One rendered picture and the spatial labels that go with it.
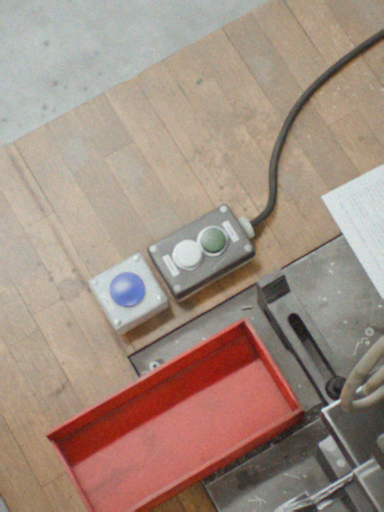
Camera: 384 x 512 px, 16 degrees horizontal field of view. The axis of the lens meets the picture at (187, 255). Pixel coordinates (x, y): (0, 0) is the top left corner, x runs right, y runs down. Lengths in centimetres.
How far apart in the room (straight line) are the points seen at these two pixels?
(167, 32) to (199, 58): 103
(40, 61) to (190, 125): 109
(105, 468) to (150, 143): 39
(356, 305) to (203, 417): 21
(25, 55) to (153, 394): 129
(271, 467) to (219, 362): 13
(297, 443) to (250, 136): 37
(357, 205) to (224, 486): 36
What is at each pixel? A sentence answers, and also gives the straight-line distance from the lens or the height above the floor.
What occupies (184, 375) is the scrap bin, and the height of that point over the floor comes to 90.
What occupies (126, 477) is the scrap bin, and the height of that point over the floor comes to 91.
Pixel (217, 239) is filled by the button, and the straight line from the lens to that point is 151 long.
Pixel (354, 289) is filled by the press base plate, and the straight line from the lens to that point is 154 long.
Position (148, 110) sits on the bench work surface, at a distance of 161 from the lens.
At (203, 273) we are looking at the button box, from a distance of 151.
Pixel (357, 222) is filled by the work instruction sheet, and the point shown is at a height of 90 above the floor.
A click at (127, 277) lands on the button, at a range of 151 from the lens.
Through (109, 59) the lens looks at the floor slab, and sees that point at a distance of 265.
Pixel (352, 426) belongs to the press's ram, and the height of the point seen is 114.
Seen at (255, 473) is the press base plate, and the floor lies 90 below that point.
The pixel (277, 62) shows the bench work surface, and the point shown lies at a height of 90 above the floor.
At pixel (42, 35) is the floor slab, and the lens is 269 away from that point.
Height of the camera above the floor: 237
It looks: 72 degrees down
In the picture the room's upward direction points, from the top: 10 degrees counter-clockwise
